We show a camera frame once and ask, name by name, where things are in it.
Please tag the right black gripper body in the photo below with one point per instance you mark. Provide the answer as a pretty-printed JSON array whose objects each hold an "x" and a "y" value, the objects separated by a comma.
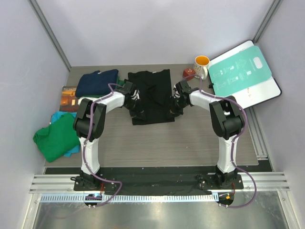
[{"x": 177, "y": 106}]

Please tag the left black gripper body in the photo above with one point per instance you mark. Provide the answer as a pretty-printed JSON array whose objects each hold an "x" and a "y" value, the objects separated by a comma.
[{"x": 135, "y": 111}]

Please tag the black t shirt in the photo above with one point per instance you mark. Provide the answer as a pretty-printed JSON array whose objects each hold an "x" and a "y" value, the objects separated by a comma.
[{"x": 155, "y": 90}]

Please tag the teal folding template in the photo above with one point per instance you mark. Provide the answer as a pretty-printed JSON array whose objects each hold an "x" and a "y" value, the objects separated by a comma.
[{"x": 240, "y": 71}]

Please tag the white board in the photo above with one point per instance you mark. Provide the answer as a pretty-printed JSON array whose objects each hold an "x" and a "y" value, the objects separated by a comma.
[{"x": 255, "y": 94}]

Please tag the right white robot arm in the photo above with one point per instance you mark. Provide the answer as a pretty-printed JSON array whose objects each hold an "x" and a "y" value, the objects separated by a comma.
[{"x": 228, "y": 122}]

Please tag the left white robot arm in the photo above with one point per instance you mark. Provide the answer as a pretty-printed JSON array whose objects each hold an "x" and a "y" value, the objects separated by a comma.
[{"x": 89, "y": 126}]

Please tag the dark green folded shirt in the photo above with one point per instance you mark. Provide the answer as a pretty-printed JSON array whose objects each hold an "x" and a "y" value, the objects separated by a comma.
[{"x": 120, "y": 83}]

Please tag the red cube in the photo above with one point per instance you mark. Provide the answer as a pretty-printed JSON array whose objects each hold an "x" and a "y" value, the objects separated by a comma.
[{"x": 188, "y": 73}]

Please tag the navy blue folded shirt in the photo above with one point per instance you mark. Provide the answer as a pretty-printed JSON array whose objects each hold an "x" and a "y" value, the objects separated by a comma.
[{"x": 96, "y": 83}]

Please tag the white mug orange inside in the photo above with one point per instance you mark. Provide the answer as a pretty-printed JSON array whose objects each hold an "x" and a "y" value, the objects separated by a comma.
[{"x": 200, "y": 67}]

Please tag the white folded shirt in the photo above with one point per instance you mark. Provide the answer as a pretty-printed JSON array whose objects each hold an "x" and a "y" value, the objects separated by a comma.
[{"x": 90, "y": 98}]

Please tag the brown picture book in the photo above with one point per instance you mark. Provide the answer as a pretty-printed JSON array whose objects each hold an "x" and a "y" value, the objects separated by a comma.
[{"x": 69, "y": 101}]

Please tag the turquoise shirt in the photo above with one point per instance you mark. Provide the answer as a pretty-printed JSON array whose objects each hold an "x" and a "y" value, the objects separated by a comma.
[{"x": 57, "y": 116}]

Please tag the bright green crumpled shirt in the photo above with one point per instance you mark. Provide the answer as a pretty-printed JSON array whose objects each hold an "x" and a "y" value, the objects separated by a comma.
[{"x": 56, "y": 139}]

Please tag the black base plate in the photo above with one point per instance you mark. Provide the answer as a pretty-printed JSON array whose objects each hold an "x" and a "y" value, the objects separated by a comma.
[{"x": 159, "y": 181}]

